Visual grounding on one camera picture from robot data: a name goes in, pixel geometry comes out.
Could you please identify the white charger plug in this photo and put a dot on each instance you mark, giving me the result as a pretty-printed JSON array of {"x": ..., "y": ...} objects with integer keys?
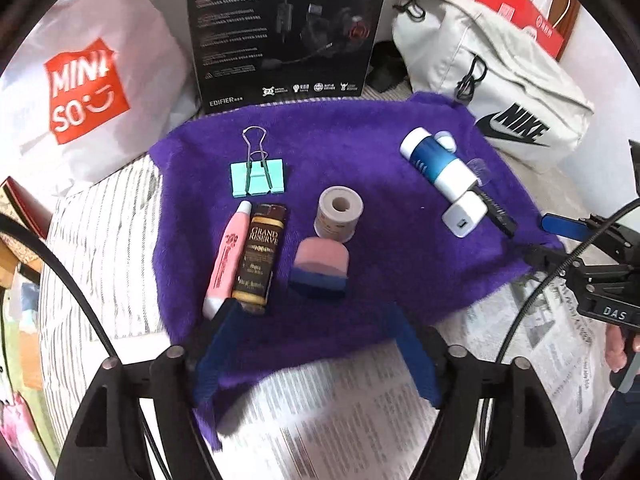
[{"x": 462, "y": 215}]

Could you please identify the person's right hand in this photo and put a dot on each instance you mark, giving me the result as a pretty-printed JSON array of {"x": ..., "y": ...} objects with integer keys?
[{"x": 615, "y": 350}]

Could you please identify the person's dark trousers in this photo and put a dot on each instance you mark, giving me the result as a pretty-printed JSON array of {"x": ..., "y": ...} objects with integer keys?
[{"x": 615, "y": 430}]

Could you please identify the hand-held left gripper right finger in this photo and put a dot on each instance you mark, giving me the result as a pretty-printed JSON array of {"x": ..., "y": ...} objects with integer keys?
[{"x": 415, "y": 355}]

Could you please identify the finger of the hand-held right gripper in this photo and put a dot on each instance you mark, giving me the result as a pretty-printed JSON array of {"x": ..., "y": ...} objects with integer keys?
[
  {"x": 565, "y": 226},
  {"x": 550, "y": 260}
]

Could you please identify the white tape roll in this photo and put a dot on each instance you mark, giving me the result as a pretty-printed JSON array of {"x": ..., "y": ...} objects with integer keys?
[{"x": 335, "y": 225}]

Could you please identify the small brown bottle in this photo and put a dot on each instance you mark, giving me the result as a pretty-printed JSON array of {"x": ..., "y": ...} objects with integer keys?
[{"x": 257, "y": 260}]

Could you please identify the grey waist bag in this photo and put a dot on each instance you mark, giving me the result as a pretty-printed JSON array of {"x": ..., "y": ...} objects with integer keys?
[{"x": 500, "y": 70}]

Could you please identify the white and blue cylinder bottle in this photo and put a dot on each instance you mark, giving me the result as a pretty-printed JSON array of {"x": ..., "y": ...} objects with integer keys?
[{"x": 435, "y": 160}]

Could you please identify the white plastic shopping bag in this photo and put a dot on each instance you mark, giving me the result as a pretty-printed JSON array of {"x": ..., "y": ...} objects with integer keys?
[{"x": 140, "y": 35}]

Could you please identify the newspaper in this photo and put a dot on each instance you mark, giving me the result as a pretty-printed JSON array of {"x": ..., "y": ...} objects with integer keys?
[{"x": 325, "y": 435}]

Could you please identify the brown patterned book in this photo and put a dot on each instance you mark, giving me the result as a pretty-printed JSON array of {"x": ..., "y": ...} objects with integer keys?
[{"x": 25, "y": 205}]

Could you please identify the pink highlighter pen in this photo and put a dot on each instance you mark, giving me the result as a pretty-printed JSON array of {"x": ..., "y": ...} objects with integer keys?
[{"x": 225, "y": 260}]

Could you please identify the green binder clip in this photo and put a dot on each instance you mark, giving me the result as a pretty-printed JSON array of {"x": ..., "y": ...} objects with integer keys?
[{"x": 255, "y": 177}]

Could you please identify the pink and blue eraser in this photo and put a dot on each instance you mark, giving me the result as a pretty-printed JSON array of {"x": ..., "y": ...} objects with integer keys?
[{"x": 320, "y": 260}]

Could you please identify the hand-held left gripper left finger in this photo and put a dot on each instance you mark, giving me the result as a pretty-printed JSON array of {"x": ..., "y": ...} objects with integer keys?
[{"x": 215, "y": 355}]

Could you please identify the black headphone box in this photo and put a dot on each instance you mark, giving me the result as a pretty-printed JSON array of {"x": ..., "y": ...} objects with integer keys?
[{"x": 240, "y": 60}]

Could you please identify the black usb stick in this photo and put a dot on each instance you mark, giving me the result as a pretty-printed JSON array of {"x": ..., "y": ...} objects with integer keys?
[{"x": 500, "y": 215}]

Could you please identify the striped bed sheet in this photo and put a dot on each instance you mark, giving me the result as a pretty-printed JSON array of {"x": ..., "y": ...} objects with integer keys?
[{"x": 100, "y": 260}]

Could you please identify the purple towel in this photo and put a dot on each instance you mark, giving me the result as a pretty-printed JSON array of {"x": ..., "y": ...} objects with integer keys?
[{"x": 350, "y": 170}]

